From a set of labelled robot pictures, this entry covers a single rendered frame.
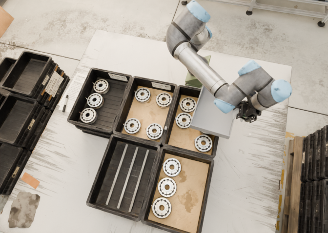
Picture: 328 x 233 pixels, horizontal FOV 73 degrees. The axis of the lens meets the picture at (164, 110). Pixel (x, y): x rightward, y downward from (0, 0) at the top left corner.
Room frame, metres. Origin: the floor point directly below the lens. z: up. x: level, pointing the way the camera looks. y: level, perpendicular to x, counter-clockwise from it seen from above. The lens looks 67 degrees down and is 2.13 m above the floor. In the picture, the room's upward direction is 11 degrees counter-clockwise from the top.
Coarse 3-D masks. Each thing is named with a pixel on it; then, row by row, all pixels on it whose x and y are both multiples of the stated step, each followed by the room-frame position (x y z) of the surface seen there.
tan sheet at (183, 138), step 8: (184, 96) 0.63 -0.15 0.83; (184, 120) 0.46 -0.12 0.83; (176, 128) 0.42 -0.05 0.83; (176, 136) 0.37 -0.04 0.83; (184, 136) 0.36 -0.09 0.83; (192, 136) 0.35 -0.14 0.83; (168, 144) 0.33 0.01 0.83; (176, 144) 0.32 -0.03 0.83; (184, 144) 0.31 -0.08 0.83; (192, 144) 0.31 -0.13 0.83; (208, 152) 0.24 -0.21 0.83
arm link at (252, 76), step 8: (248, 64) 0.42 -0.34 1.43; (256, 64) 0.41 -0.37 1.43; (240, 72) 0.41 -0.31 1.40; (248, 72) 0.39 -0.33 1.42; (256, 72) 0.38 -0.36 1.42; (264, 72) 0.38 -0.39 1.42; (240, 80) 0.38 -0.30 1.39; (248, 80) 0.37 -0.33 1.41; (256, 80) 0.36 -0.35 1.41; (264, 80) 0.35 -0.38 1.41; (240, 88) 0.35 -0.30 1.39; (248, 88) 0.34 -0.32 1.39; (256, 88) 0.34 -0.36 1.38
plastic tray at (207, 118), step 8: (200, 96) 0.50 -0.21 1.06; (208, 96) 0.50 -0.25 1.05; (200, 104) 0.46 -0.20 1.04; (208, 104) 0.45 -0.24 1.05; (200, 112) 0.42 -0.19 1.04; (208, 112) 0.41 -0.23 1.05; (216, 112) 0.40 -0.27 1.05; (192, 120) 0.37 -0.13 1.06; (200, 120) 0.37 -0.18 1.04; (208, 120) 0.36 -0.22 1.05; (216, 120) 0.35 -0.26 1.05; (224, 120) 0.35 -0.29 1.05; (232, 120) 0.33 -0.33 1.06; (192, 128) 0.34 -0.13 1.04; (200, 128) 0.32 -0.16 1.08; (208, 128) 0.32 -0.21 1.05; (216, 128) 0.31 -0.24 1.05; (224, 128) 0.30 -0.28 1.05; (224, 136) 0.26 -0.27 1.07
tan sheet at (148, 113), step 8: (152, 96) 0.67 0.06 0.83; (136, 104) 0.64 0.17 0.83; (144, 104) 0.63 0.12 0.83; (152, 104) 0.61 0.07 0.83; (136, 112) 0.58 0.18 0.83; (144, 112) 0.57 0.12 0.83; (152, 112) 0.56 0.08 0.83; (160, 112) 0.55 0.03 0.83; (144, 120) 0.51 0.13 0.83; (152, 120) 0.50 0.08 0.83; (160, 120) 0.49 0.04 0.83; (144, 128) 0.46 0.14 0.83; (144, 136) 0.41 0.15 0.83
